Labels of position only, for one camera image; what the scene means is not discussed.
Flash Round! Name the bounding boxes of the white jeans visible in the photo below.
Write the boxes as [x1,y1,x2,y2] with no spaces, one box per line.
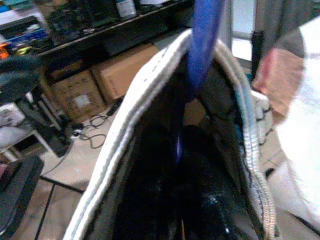
[62,27,278,240]

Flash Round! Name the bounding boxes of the black shelf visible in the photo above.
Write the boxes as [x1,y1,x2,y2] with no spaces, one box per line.
[0,0,198,83]

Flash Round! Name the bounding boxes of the black upright device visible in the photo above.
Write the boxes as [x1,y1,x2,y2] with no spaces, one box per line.
[251,29,265,78]

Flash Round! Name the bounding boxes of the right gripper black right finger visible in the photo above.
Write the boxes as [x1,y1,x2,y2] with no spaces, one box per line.
[179,124,245,240]

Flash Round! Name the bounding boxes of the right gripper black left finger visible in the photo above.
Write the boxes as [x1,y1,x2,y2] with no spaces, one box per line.
[117,123,182,240]

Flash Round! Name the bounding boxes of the printed cardboard box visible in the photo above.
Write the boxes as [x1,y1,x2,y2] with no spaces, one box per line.
[48,69,107,122]

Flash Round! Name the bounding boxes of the purple plastic hanger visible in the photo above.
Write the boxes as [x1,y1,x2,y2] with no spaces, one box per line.
[174,0,225,163]

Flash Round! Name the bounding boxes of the white bottle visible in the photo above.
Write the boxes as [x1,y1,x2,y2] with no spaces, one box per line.
[116,0,137,18]

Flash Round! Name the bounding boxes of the white-framed glass door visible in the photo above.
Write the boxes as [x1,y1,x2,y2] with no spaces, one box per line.
[229,0,255,62]

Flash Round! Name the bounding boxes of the white hanging shirt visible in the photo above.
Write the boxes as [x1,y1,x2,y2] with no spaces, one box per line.
[251,14,320,228]

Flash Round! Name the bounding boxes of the plain cardboard box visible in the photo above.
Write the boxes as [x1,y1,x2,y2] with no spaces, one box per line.
[90,42,161,105]

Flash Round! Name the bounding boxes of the grey curtain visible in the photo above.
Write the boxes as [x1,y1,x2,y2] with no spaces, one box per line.
[262,0,316,53]

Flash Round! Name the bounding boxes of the black power strip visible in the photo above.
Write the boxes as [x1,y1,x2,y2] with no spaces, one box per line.
[106,97,124,116]

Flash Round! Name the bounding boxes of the black office chair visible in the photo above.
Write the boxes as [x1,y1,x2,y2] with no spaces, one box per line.
[0,154,45,238]

